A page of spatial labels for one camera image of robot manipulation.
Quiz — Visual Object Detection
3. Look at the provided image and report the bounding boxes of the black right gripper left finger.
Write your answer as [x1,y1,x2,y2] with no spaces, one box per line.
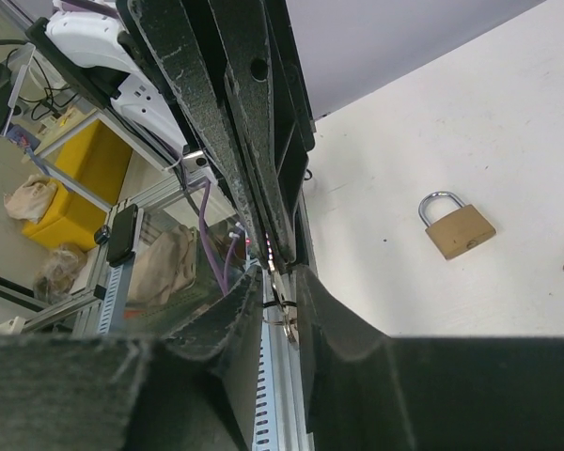
[0,265,264,451]

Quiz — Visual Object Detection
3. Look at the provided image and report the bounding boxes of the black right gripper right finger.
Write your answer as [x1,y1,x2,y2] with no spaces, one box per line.
[295,266,564,450]

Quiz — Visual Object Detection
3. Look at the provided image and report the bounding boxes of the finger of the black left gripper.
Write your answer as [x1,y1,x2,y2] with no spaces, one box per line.
[126,1,267,263]
[210,1,315,266]

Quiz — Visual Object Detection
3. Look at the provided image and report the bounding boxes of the small silver key bunch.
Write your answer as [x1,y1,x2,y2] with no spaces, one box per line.
[264,259,300,350]

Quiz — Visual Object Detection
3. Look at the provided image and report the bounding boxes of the large brass padlock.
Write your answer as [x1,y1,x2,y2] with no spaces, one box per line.
[417,191,496,260]

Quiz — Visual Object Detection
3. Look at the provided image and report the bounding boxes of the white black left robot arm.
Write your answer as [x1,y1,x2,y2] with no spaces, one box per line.
[26,1,315,270]

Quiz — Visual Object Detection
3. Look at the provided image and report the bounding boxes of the yellow box under table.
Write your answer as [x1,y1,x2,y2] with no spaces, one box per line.
[22,120,133,252]

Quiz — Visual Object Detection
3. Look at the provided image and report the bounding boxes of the black smartphone on stand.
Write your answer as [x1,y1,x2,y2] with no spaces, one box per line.
[106,204,139,267]

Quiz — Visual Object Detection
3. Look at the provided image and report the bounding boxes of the slotted cable duct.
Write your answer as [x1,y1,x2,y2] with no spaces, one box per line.
[109,264,265,450]

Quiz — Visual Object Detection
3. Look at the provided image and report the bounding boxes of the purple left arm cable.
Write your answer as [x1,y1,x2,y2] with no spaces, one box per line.
[178,163,245,297]

